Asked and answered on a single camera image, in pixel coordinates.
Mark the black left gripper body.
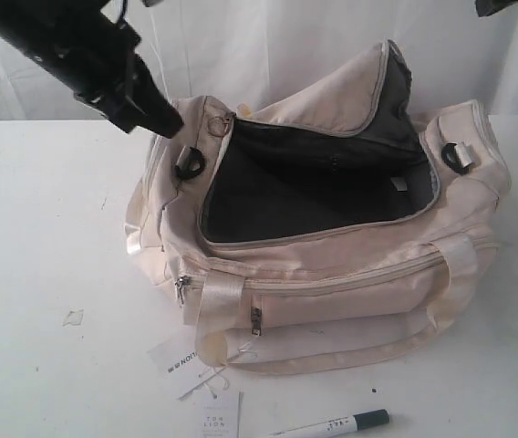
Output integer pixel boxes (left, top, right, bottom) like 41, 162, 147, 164
74, 22, 159, 133

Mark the beige fabric duffel bag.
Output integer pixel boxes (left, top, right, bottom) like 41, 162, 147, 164
125, 40, 511, 375

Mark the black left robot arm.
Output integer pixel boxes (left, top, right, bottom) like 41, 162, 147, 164
0, 1, 183, 139

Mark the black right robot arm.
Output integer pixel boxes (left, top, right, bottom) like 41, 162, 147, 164
474, 0, 518, 17

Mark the white marker with black cap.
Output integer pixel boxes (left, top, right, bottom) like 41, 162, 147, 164
267, 409, 390, 438

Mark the clear plastic scrap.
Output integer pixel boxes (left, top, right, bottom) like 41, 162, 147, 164
62, 309, 84, 327

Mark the white brand hang tag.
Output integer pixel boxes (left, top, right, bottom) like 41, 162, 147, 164
148, 337, 197, 376

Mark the white square hang tag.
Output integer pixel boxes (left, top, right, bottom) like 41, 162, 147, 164
181, 387, 242, 438

